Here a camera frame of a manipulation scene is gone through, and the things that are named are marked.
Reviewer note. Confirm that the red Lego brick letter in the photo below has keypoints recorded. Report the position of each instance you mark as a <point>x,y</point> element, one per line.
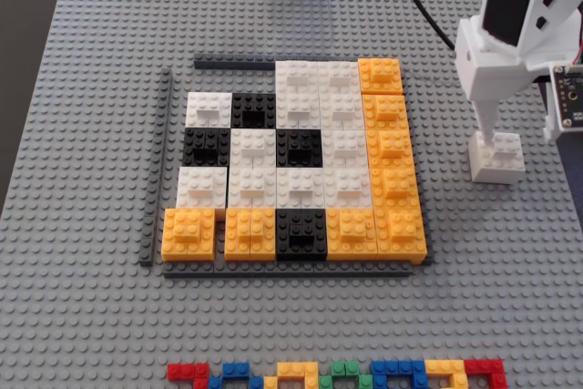
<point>487,367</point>
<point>182,371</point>

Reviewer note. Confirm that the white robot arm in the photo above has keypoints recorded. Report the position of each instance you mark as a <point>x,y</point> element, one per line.
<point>571,11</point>

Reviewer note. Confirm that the yellow Lego brick letter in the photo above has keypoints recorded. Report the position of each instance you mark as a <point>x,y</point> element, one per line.
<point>444,367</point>
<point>296,370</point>

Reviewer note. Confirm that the black camera circuit board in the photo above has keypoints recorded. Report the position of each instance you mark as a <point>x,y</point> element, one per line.
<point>569,97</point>

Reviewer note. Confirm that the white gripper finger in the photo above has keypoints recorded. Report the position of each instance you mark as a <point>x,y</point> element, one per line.
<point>549,120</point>
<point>487,120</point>

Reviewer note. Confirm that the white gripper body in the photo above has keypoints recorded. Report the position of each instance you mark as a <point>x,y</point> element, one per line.
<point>484,84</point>

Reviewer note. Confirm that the green Lego brick letter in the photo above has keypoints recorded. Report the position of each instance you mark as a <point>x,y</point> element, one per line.
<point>346,369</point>

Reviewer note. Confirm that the white Lego cube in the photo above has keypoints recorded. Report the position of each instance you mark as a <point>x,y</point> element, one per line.
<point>344,147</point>
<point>348,186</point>
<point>341,109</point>
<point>298,109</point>
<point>251,186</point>
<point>300,186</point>
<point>209,109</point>
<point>252,147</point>
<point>200,186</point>
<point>296,77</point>
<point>339,77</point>
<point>496,170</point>

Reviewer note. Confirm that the short dark grey Lego strip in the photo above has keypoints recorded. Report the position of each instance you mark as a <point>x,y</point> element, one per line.
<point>228,62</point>

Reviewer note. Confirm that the orange Lego cube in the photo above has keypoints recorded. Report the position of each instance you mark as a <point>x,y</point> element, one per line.
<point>385,111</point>
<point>189,232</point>
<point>250,232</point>
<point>380,74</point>
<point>401,232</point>
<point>389,147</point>
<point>351,232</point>
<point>395,187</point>

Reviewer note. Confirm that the grey Lego baseplate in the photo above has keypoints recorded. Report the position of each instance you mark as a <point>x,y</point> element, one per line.
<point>91,134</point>

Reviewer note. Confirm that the black Lego cube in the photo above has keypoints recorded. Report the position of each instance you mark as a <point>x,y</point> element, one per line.
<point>252,109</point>
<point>300,234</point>
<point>298,147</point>
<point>205,147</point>

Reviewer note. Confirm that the blue Lego brick letter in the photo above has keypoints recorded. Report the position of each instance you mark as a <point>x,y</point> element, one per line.
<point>237,370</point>
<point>396,368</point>

